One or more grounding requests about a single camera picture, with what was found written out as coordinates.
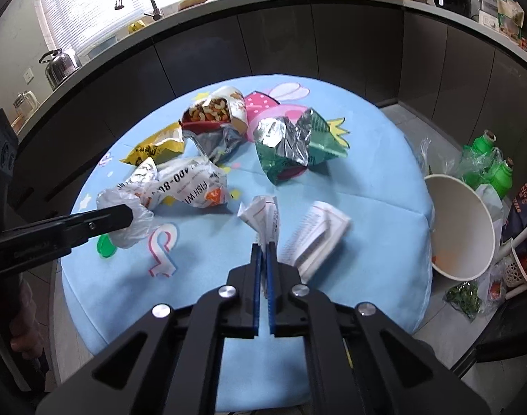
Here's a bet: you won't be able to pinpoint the white paper bucket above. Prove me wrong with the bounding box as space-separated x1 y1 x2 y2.
423 174 497 282

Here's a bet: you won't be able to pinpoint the green silver foil wrapper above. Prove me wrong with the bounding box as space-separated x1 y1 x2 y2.
252 107 349 186

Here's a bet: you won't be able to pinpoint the steel kettle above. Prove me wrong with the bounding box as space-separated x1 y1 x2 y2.
39 48 79 89

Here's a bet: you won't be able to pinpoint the dark blue bag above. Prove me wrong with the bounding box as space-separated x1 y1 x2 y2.
503 179 527 243

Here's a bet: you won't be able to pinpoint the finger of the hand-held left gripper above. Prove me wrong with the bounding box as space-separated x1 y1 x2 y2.
0 204 133 279

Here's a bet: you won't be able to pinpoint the white printed leaflet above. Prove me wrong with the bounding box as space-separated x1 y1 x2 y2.
277 201 353 282

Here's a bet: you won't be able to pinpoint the clear plastic bag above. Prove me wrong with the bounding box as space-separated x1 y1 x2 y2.
417 138 506 191
97 186 155 249

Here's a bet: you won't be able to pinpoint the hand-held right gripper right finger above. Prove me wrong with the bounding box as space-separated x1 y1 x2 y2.
265 242 491 415

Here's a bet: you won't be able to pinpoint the window blinds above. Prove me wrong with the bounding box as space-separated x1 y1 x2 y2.
34 0 190 53

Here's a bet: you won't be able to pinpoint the blue printed tablecloth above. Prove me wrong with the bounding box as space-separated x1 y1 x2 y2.
60 75 435 415

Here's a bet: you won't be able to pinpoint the white paper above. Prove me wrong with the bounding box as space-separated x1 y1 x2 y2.
237 195 281 247

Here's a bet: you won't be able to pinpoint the white printed wrapper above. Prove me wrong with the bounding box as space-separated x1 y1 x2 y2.
125 156 229 210

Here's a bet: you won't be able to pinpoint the dark kitchen cabinet counter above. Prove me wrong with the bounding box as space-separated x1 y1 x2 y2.
8 0 527 243

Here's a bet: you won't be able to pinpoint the glass jar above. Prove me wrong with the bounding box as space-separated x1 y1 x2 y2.
13 91 40 117

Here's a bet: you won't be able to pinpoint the white plastic rack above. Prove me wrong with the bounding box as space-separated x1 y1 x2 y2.
499 220 527 301

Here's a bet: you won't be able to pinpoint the red nut snack bag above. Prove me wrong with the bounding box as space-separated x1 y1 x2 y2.
180 86 249 166

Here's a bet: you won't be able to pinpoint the person's left hand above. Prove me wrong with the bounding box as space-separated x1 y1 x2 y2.
0 279 44 361

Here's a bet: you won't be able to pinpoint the bag of green vegetables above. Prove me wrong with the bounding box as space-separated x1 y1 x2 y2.
444 281 482 321

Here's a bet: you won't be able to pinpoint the yellow snack wrapper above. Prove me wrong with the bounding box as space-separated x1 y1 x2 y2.
119 122 186 167

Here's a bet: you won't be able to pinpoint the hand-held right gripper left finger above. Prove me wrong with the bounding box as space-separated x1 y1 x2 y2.
36 244 264 415

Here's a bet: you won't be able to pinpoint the stack of food packages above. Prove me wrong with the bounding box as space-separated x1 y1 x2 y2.
477 0 527 45

